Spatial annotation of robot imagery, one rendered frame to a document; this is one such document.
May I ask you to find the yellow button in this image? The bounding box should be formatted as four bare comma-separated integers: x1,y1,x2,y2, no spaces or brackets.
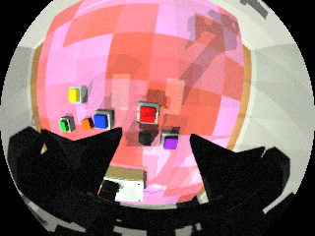
68,86,87,103

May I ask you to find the blue button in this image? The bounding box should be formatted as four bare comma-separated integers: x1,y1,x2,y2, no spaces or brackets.
94,109,114,130

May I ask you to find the red button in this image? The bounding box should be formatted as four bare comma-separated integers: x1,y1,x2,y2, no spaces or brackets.
137,101,158,125

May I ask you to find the green button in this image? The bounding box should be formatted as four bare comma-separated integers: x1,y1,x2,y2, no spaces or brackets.
59,115,76,134

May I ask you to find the purple button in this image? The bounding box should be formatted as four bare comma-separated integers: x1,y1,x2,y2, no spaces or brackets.
158,130,180,150

